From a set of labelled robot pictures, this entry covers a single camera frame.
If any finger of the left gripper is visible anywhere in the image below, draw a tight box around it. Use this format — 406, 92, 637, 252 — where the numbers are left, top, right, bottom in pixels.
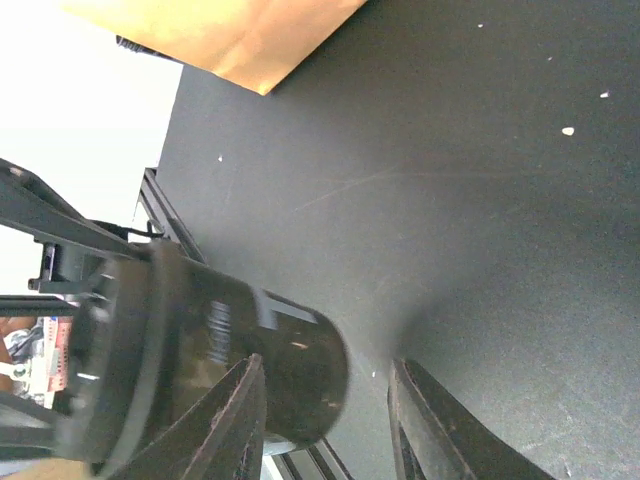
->
1, 160, 149, 260
0, 294, 80, 317

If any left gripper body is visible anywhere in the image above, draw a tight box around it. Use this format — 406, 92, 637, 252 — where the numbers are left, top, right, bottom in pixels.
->
28, 242, 104, 296

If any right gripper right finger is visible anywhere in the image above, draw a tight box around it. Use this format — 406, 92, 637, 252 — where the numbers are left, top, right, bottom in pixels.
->
387, 358, 551, 479

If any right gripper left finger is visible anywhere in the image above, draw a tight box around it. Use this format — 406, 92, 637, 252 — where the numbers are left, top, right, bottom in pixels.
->
108, 354, 266, 480

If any black paper cup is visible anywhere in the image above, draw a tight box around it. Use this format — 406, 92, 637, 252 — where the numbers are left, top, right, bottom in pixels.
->
150, 243, 350, 456

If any orange paper bag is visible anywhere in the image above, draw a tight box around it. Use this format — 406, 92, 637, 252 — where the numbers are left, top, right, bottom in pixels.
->
57, 0, 363, 95

